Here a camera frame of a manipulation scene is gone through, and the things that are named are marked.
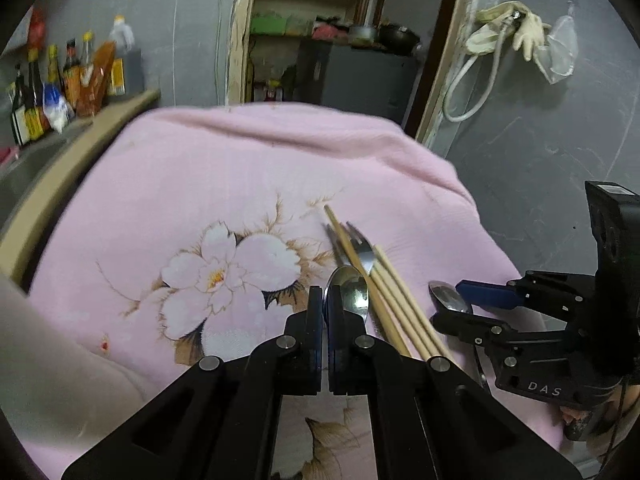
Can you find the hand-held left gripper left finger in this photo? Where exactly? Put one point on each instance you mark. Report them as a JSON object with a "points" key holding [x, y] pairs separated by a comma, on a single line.
{"points": [[314, 320]]}

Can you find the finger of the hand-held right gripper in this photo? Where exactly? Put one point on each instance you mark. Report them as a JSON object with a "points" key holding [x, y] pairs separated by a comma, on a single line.
{"points": [[487, 294], [467, 326]]}

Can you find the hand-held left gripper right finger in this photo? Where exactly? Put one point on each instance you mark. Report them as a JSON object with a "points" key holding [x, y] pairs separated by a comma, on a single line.
{"points": [[340, 355]]}

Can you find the metal spoon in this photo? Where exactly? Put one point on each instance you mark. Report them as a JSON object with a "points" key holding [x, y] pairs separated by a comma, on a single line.
{"points": [[447, 297], [352, 290]]}

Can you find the wooden chopstick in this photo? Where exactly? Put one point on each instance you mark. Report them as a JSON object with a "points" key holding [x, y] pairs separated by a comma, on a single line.
{"points": [[400, 320], [408, 305], [344, 240], [420, 310]]}

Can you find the metal fork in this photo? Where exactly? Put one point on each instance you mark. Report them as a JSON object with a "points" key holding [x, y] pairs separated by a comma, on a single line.
{"points": [[336, 242], [361, 247]]}

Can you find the pink floral cloth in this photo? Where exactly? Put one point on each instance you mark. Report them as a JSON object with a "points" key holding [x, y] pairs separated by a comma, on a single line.
{"points": [[200, 170]]}

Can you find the clear plastic bag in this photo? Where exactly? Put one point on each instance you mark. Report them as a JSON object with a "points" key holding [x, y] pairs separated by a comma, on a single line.
{"points": [[560, 52]]}

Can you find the black cabinet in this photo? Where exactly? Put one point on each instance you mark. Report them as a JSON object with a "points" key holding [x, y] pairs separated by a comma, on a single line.
{"points": [[350, 85]]}

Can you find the beige rubber glove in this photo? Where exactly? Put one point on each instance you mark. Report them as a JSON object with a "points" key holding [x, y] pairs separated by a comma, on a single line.
{"points": [[532, 35], [492, 15]]}

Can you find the pale cloth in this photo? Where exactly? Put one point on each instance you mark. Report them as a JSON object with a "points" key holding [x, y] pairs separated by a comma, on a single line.
{"points": [[50, 370]]}

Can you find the black wok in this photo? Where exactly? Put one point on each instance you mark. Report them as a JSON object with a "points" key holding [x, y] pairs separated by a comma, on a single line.
{"points": [[398, 38]]}

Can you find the metal pot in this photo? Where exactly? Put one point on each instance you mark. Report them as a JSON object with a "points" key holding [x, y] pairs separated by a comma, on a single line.
{"points": [[362, 35]]}

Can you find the red cloth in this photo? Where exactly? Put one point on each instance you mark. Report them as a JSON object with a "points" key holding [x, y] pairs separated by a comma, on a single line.
{"points": [[330, 31]]}

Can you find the wooden counter edge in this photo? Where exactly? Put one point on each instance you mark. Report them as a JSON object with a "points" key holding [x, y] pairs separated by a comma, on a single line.
{"points": [[65, 160]]}

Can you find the green box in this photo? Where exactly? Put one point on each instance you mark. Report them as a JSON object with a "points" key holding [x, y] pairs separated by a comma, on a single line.
{"points": [[267, 25]]}

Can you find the large dark liquid jug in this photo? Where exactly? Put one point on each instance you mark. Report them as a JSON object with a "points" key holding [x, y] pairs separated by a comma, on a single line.
{"points": [[127, 70]]}

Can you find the brown seasoning packet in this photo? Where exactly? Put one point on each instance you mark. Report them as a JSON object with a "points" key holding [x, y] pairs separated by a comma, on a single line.
{"points": [[95, 90]]}

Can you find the white and blue bag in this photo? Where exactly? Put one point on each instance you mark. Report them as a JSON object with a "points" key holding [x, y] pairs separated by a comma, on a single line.
{"points": [[57, 107]]}

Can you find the orange-labelled sauce bottle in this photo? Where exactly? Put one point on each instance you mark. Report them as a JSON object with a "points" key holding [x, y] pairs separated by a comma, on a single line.
{"points": [[72, 80]]}

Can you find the pink sponge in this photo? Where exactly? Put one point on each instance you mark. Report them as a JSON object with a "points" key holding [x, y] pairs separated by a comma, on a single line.
{"points": [[7, 155]]}

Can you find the yellow-capped clear bottle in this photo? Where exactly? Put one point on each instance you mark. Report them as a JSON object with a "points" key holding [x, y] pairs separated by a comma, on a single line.
{"points": [[87, 52]]}

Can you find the yellow-capped dark sauce bottle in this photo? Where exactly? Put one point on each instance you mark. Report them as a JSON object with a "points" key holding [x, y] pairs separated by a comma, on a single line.
{"points": [[52, 72]]}

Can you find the red hanging bag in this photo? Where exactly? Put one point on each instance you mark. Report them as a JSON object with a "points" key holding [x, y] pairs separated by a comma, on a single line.
{"points": [[36, 30]]}

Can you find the wooden door frame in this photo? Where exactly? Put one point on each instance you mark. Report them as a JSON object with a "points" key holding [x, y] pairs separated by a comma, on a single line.
{"points": [[240, 35]]}

